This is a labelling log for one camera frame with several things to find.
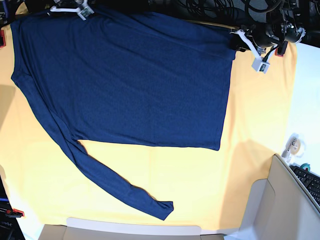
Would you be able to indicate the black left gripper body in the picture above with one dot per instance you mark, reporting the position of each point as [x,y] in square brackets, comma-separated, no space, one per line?
[236,43]

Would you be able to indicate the blue long-sleeve T-shirt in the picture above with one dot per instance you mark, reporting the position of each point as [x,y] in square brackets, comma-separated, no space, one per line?
[143,79]

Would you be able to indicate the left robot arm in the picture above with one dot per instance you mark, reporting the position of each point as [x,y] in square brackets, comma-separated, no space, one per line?
[280,23]

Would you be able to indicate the red clamp top right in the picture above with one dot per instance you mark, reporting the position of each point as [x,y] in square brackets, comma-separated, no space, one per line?
[280,51]

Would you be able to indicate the red clamp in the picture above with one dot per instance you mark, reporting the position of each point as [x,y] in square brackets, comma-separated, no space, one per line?
[2,39]
[280,51]
[14,213]

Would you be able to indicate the clear tape roll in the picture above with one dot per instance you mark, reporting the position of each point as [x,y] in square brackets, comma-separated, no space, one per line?
[295,146]

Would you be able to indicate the teal tape roll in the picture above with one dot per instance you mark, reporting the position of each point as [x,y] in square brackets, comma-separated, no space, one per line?
[306,167]

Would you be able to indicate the black keyboard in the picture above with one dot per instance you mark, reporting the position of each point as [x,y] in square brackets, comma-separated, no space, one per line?
[309,180]

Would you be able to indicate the cardboard box right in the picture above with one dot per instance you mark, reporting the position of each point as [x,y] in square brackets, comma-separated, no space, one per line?
[280,208]

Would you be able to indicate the red clamp top left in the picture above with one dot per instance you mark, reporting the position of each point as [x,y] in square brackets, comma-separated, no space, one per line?
[2,39]

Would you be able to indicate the yellow table cloth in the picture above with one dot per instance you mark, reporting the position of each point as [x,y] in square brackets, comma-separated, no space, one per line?
[209,189]

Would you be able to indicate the red clamp bottom left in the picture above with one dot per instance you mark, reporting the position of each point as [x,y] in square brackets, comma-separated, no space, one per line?
[14,213]

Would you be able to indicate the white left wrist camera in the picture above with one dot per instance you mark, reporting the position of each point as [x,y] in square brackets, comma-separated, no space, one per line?
[259,64]

